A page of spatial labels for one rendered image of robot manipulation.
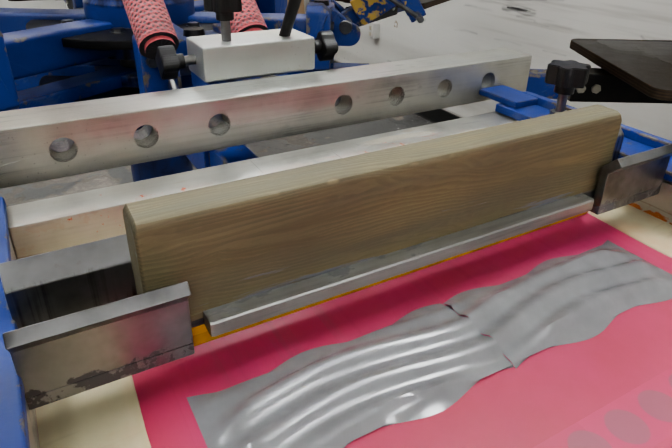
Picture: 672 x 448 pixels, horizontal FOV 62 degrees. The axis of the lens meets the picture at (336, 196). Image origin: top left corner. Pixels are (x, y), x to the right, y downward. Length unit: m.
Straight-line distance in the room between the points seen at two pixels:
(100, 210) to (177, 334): 0.18
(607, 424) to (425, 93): 0.42
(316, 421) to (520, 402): 0.12
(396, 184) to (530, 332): 0.13
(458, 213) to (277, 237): 0.14
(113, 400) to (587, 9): 2.63
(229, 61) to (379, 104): 0.17
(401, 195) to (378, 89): 0.27
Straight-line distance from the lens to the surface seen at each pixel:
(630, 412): 0.37
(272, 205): 0.32
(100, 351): 0.32
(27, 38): 0.99
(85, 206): 0.48
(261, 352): 0.36
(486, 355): 0.37
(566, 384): 0.37
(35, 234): 0.48
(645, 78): 1.12
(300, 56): 0.62
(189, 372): 0.36
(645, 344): 0.42
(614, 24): 2.73
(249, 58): 0.60
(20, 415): 0.30
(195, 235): 0.31
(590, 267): 0.48
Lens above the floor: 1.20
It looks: 27 degrees down
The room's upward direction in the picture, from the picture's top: 1 degrees clockwise
